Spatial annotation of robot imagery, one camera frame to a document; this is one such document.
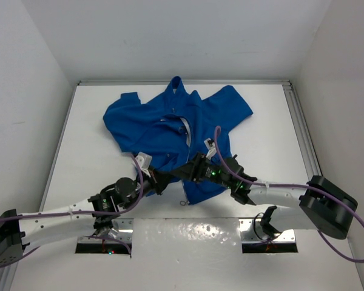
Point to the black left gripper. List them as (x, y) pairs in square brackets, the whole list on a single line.
[(159, 179)]

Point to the blue zip-up jacket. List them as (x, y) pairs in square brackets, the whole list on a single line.
[(173, 126)]

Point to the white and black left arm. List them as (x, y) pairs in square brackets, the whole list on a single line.
[(22, 233)]

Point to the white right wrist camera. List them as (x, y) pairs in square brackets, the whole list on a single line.
[(211, 149)]

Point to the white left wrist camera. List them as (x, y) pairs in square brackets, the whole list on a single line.
[(144, 160)]

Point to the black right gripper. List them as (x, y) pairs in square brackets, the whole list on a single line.
[(193, 171)]

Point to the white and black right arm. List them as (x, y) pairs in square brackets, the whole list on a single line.
[(317, 205)]

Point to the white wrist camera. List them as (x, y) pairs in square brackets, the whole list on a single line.
[(211, 149), (144, 160)]

